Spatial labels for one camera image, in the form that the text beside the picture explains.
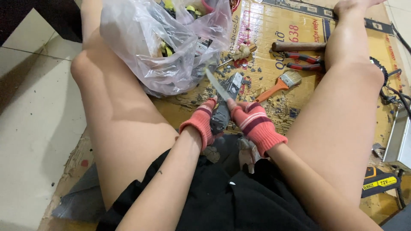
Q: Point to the person's right hand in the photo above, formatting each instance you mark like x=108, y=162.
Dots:
x=257, y=123

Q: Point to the person's left hand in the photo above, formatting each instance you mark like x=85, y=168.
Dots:
x=200, y=122

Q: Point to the dark grey motor part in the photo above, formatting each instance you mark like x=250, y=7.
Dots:
x=224, y=106

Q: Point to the grey metal file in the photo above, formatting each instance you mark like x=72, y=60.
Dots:
x=216, y=84

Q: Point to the scattered debris chips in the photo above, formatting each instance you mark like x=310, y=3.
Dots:
x=257, y=93

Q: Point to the flattened cardboard box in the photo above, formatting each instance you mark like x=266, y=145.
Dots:
x=289, y=83

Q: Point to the black shorts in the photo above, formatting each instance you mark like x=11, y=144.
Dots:
x=218, y=199

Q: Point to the person's right leg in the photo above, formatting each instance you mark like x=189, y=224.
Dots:
x=340, y=106

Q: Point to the person's leg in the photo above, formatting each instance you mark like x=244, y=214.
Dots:
x=340, y=106
x=112, y=109

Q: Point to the clear plastic bag of parts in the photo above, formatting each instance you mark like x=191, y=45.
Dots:
x=163, y=45

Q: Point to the person's left leg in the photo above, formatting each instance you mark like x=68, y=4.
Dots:
x=112, y=109

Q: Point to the yellow black battery pack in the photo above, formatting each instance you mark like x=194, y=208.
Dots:
x=380, y=182

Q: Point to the grey metal sheet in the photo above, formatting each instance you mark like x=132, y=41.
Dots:
x=80, y=199

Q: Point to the silver metal box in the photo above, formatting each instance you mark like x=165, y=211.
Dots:
x=399, y=141

